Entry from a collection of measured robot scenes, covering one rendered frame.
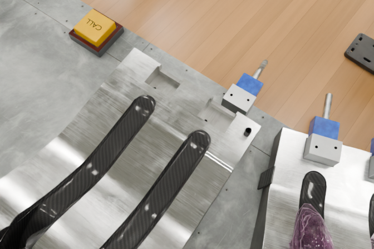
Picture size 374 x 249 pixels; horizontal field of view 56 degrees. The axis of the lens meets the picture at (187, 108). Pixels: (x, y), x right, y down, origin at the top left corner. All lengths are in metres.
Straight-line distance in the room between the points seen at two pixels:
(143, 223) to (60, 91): 0.32
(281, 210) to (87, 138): 0.32
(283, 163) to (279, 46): 0.28
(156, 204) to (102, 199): 0.08
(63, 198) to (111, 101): 0.17
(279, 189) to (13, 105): 0.51
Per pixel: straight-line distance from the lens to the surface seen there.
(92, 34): 0.74
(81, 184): 0.56
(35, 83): 0.76
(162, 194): 0.55
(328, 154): 0.61
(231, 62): 0.74
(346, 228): 0.61
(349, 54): 0.81
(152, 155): 0.56
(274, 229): 0.56
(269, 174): 0.60
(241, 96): 0.64
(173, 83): 0.63
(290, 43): 0.79
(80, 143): 0.59
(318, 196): 0.62
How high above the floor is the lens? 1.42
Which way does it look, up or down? 66 degrees down
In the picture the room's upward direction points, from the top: 3 degrees clockwise
